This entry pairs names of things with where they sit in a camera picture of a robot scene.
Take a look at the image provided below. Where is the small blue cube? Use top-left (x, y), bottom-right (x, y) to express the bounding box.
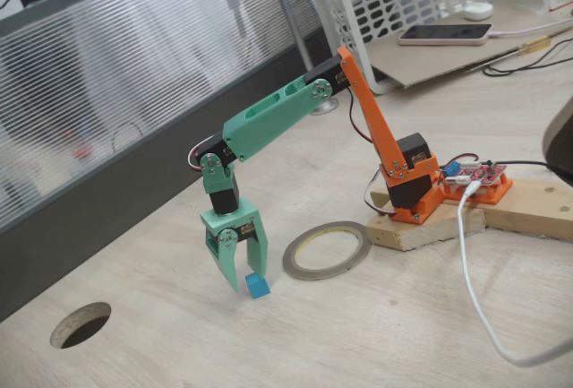
top-left (244, 272), bottom-right (272, 299)

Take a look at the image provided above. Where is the silver round metal foot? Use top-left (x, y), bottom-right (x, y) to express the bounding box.
top-left (312, 97), bottom-right (340, 116)

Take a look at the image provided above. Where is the rectangular wooden base block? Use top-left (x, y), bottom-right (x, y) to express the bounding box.
top-left (364, 188), bottom-right (488, 253)

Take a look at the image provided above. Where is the dark frosted desk partition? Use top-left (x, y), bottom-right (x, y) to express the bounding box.
top-left (0, 0), bottom-right (330, 324)

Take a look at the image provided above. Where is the red controller board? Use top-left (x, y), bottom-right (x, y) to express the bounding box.
top-left (440, 160), bottom-right (509, 187)

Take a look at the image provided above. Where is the brown cardboard sheet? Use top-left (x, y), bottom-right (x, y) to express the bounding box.
top-left (366, 2), bottom-right (573, 90)

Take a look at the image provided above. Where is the white plastic lattice basket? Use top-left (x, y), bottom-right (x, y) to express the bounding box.
top-left (306, 0), bottom-right (552, 96)

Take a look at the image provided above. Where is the long wooden plank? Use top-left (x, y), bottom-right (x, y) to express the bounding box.
top-left (485, 179), bottom-right (573, 241)

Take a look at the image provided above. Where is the smartphone in pink case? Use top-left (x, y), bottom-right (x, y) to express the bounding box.
top-left (397, 23), bottom-right (493, 47)

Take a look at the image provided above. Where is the white earbuds case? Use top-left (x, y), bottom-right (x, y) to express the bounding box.
top-left (461, 0), bottom-right (494, 22)

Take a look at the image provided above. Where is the dark grey rounded object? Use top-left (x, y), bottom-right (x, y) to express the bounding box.
top-left (541, 94), bottom-right (573, 187)

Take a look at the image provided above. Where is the grey ring of tape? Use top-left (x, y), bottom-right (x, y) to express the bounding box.
top-left (281, 220), bottom-right (372, 281)

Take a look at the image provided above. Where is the white USB cable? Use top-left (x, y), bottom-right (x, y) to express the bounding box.
top-left (456, 180), bottom-right (573, 369)

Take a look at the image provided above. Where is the silver partition post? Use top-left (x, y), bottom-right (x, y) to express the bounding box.
top-left (262, 0), bottom-right (314, 75)

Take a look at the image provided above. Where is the orange board mount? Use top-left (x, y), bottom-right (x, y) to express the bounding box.
top-left (436, 171), bottom-right (514, 206)

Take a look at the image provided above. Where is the black controller power cable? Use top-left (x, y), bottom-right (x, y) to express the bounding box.
top-left (490, 159), bottom-right (552, 170)

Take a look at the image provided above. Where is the thin black cable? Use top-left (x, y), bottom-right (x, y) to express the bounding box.
top-left (482, 29), bottom-right (573, 78)

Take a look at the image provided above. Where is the yellow handled screwdriver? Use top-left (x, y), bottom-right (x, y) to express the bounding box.
top-left (465, 34), bottom-right (552, 73)

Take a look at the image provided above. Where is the pink charging cable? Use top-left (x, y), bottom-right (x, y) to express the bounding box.
top-left (487, 18), bottom-right (573, 40)

